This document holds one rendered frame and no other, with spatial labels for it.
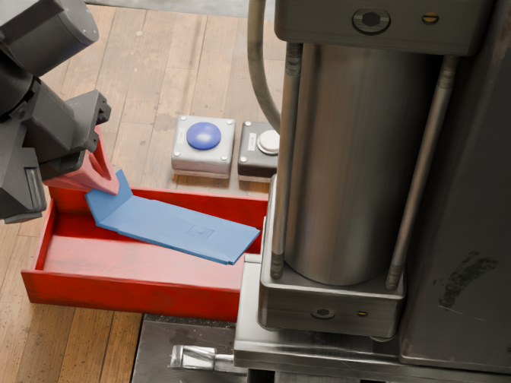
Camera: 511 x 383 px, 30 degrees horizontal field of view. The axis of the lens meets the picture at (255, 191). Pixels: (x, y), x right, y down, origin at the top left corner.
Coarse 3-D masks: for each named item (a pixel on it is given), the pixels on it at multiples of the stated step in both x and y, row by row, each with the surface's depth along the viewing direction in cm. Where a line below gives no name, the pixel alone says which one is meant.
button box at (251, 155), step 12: (252, 132) 110; (240, 144) 109; (252, 144) 109; (240, 156) 108; (252, 156) 108; (264, 156) 108; (276, 156) 108; (240, 168) 108; (252, 168) 108; (264, 168) 108; (276, 168) 107; (252, 180) 110; (264, 180) 109
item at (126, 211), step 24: (96, 192) 90; (120, 192) 93; (96, 216) 89; (120, 216) 91; (144, 216) 91; (168, 216) 92; (192, 216) 93; (168, 240) 88; (192, 240) 88; (216, 240) 89; (240, 240) 89
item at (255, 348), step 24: (240, 288) 68; (240, 312) 67; (240, 336) 66; (264, 336) 66; (288, 336) 66; (312, 336) 66; (336, 336) 66; (360, 336) 66; (240, 360) 66; (264, 360) 66; (288, 360) 65; (312, 360) 65; (336, 360) 65; (360, 360) 65; (384, 360) 65
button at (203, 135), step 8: (192, 128) 109; (200, 128) 109; (208, 128) 109; (216, 128) 110; (192, 136) 109; (200, 136) 109; (208, 136) 109; (216, 136) 109; (192, 144) 108; (200, 144) 108; (208, 144) 108; (216, 144) 108
